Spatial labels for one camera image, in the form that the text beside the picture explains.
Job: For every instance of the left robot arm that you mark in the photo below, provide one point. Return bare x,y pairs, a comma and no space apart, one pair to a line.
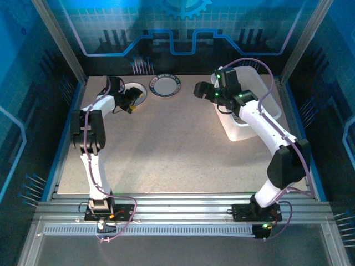
94,171

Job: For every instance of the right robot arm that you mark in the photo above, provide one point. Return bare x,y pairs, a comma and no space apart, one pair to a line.
266,124

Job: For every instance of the white plastic bin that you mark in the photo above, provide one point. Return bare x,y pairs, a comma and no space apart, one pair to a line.
244,131

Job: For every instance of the grey patterned plate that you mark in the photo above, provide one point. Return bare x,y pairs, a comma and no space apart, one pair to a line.
140,102

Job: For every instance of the small dark lettered plate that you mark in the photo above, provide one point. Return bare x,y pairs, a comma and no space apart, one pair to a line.
165,86

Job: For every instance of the small electronics board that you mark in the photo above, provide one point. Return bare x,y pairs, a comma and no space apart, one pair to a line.
101,225
260,232

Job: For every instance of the blue table side rail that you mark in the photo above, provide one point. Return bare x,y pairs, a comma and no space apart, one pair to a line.
289,97
55,171

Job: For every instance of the aluminium frame post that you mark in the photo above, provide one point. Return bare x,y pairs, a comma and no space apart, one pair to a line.
304,41
61,41

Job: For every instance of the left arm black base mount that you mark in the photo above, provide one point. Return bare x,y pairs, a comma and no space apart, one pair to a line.
122,213

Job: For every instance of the aluminium frame rail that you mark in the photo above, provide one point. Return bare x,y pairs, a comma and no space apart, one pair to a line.
180,207

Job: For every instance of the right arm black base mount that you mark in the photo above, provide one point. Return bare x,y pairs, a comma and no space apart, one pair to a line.
241,212

